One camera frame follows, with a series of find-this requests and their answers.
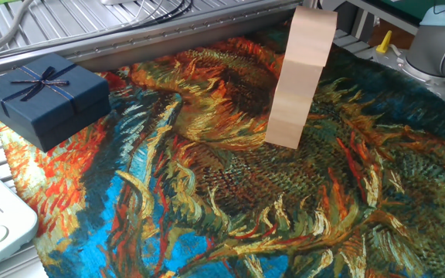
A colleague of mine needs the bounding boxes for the yellow plastic piece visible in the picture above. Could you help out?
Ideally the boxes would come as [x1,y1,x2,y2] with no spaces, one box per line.
[375,29,394,55]

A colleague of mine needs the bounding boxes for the plain wooden cube block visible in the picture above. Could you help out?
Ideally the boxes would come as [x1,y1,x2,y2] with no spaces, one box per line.
[284,5,338,67]
[267,90,314,127]
[275,58,324,100]
[264,117,305,151]

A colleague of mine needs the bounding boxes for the thin black cables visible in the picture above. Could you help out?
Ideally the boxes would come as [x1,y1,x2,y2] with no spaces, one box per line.
[71,0,195,38]

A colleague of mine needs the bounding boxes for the navy gift box with ribbon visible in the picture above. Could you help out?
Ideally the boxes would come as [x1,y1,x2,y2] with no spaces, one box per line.
[0,53,112,153]

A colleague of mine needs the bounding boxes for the thick grey cable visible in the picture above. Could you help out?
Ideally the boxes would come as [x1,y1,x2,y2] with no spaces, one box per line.
[0,0,36,61]

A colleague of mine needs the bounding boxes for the aluminium slotted rail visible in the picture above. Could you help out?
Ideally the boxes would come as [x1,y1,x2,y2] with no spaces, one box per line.
[0,0,304,78]

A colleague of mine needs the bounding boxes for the sunflower painting print cloth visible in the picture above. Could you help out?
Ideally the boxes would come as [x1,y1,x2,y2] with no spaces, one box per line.
[0,19,445,278]

